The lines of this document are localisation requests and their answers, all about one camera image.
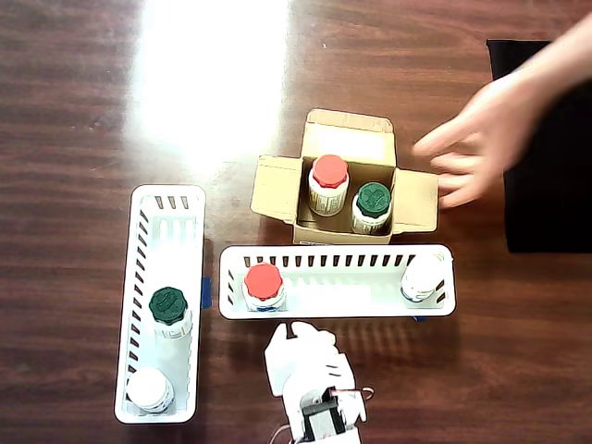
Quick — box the labelled cardboard box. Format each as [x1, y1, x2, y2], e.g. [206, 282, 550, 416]
[250, 108, 439, 246]

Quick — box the person's hairy forearm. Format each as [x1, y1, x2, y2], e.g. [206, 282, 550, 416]
[522, 8, 592, 112]

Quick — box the white plastic basket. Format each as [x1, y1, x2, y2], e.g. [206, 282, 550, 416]
[217, 243, 458, 320]
[114, 184, 207, 425]

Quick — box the white-capped bottle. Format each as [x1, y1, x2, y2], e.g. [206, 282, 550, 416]
[400, 253, 448, 305]
[126, 365, 176, 414]

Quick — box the person's bare hand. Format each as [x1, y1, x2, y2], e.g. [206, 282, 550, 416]
[413, 68, 556, 209]

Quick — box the black mat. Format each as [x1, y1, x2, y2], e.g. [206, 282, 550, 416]
[486, 39, 592, 254]

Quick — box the red white servo wire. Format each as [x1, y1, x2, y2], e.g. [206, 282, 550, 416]
[331, 387, 376, 402]

